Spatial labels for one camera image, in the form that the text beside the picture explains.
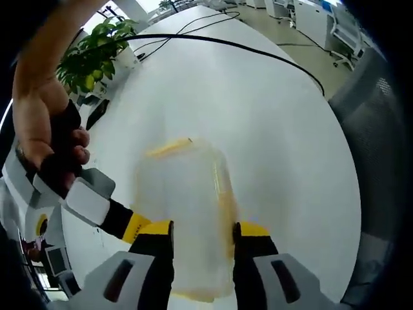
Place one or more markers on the translucent plastic buckle box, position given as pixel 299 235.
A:
pixel 184 193

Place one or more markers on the person's grey clothing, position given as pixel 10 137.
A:
pixel 371 129

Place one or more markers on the person's right hand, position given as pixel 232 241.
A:
pixel 42 129

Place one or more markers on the white frame chair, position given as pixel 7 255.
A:
pixel 346 35

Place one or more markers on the white plant pot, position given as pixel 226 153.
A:
pixel 127 58

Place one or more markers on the black phone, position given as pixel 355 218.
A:
pixel 96 113

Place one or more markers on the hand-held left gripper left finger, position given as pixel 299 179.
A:
pixel 96 284

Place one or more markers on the green leafy plant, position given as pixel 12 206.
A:
pixel 96 42

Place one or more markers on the white cabinet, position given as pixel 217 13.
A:
pixel 311 19

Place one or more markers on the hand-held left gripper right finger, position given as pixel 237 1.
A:
pixel 303 284

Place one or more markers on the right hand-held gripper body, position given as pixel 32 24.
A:
pixel 22 197

